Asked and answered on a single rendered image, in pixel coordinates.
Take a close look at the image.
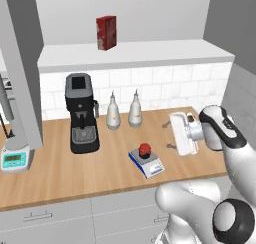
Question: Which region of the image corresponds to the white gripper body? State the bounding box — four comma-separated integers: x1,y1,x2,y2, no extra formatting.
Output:
168,111,200,158

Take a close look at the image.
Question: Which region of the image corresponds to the white blue digital scale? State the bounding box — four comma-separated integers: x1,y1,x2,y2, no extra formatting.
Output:
128,147,166,180

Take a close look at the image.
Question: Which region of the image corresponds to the grey cabinet door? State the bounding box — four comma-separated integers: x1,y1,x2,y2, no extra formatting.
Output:
0,0,45,151

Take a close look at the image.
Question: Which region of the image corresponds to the white bottle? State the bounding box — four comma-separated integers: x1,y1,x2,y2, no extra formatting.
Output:
105,90,122,131
127,88,144,129

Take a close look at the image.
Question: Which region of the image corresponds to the grey drawer front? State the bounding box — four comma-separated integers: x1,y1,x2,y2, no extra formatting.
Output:
0,197,94,244
90,186,172,244

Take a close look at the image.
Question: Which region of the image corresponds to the black coffee machine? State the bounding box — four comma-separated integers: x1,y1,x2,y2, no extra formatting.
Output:
64,72,101,155

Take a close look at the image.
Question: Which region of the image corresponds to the red box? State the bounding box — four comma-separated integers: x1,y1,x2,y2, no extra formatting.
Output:
95,15,118,52

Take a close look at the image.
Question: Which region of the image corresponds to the white appliance teal display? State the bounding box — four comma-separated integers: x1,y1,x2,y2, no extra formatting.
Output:
0,73,32,175

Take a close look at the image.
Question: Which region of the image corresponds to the white open wall cabinet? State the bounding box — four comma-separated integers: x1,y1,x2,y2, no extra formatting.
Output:
21,0,236,75

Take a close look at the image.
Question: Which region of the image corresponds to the grey wall cabinet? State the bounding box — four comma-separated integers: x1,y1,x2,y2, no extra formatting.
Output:
202,0,256,76

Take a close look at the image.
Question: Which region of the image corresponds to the grey drawer handle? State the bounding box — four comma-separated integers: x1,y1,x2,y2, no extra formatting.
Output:
22,212,54,223

